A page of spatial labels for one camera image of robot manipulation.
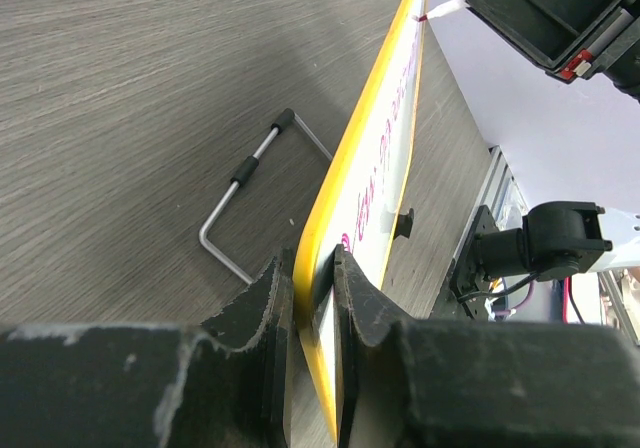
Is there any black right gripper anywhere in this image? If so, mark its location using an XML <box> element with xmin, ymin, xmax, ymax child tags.
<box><xmin>465</xmin><ymin>0</ymin><xmax>639</xmax><ymax>101</ymax></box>

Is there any yellow framed whiteboard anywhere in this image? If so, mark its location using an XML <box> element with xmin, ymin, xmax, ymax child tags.
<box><xmin>293</xmin><ymin>0</ymin><xmax>427</xmax><ymax>437</ymax></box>

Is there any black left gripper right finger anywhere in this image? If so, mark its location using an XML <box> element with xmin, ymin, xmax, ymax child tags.
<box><xmin>333</xmin><ymin>246</ymin><xmax>639</xmax><ymax>447</ymax></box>

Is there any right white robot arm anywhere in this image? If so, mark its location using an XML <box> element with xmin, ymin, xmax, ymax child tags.
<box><xmin>426</xmin><ymin>0</ymin><xmax>639</xmax><ymax>319</ymax></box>

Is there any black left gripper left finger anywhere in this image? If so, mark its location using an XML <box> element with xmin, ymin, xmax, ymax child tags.
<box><xmin>1</xmin><ymin>250</ymin><xmax>294</xmax><ymax>447</ymax></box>

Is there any black wire whiteboard stand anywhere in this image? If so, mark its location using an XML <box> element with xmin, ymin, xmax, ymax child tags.
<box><xmin>198</xmin><ymin>108</ymin><xmax>415</xmax><ymax>287</ymax></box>

